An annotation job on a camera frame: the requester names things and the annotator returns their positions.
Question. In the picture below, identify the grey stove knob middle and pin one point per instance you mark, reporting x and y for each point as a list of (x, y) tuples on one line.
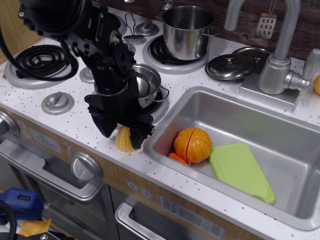
[(86, 76)]

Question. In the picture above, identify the green cutting board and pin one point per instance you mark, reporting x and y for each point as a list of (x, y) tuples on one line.
[(235, 165)]

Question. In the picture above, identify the right oven door handle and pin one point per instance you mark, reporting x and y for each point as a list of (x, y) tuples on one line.
[(122, 217)]

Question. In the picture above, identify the front right black burner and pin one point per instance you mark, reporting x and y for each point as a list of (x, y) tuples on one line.
[(157, 110)]

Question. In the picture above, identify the grey stove knob front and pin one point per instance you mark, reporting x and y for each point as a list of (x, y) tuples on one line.
[(57, 103)]

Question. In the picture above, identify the grey stove knob back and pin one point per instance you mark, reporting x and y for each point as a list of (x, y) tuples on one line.
[(147, 28)]

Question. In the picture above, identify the back right black burner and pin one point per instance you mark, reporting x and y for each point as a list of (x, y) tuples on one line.
[(155, 54)]

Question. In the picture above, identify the tall steel pot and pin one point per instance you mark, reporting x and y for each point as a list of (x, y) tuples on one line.
[(187, 31)]

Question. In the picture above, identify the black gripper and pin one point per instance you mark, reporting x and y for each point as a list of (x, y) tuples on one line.
[(107, 111)]

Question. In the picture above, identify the steel masher utensil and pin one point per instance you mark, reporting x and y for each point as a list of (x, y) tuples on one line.
[(133, 38)]

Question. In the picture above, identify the grey toy faucet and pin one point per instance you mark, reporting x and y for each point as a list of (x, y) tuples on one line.
[(277, 85)]

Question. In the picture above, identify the left edge oven dial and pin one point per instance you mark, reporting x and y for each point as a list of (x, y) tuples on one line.
[(7, 124)]

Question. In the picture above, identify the blue clamp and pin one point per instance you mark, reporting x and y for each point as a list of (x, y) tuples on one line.
[(26, 204)]

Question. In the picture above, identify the yellow tape piece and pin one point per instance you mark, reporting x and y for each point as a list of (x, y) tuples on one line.
[(33, 227)]

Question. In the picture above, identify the small steel pan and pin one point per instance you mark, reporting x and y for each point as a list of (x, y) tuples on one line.
[(150, 89)]

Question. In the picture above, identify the orange toy slice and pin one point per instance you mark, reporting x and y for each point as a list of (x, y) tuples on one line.
[(177, 158)]

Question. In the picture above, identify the left oven door handle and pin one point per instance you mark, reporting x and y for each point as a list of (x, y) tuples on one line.
[(34, 166)]

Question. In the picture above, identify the yellow toy fruit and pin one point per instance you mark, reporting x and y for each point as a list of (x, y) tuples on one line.
[(316, 85)]

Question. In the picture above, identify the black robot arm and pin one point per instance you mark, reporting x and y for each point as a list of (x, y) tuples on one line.
[(85, 28)]

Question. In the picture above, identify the steel pot lid back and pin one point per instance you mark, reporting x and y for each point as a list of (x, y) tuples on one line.
[(258, 54)]

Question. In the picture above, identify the steel sink basin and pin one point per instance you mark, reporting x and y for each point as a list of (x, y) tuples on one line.
[(286, 149)]

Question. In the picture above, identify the oven door handle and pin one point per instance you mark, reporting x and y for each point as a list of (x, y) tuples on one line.
[(34, 166), (122, 217)]

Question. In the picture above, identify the round oven dial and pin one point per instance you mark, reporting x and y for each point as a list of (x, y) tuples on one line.
[(84, 167)]

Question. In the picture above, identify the hanging toy spatula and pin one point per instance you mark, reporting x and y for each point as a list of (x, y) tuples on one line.
[(266, 23)]

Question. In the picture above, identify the front left black burner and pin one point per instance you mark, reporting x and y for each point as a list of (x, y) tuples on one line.
[(42, 60)]

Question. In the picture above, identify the grey stove knob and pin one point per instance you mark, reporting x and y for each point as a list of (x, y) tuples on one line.
[(147, 28), (86, 76), (57, 103)]

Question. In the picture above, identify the steel pot lid front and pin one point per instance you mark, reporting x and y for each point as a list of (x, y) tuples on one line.
[(230, 67)]

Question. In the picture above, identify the steel pot lid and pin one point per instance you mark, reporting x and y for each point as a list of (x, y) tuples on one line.
[(258, 54), (230, 67)]

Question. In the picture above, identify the yellow toy corn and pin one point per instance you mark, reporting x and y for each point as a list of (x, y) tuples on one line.
[(123, 140)]

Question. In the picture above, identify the black burner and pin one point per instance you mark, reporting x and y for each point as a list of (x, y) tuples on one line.
[(155, 54), (42, 60), (157, 110)]

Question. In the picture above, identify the orange toy pumpkin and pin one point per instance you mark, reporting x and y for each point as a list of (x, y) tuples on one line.
[(193, 145)]

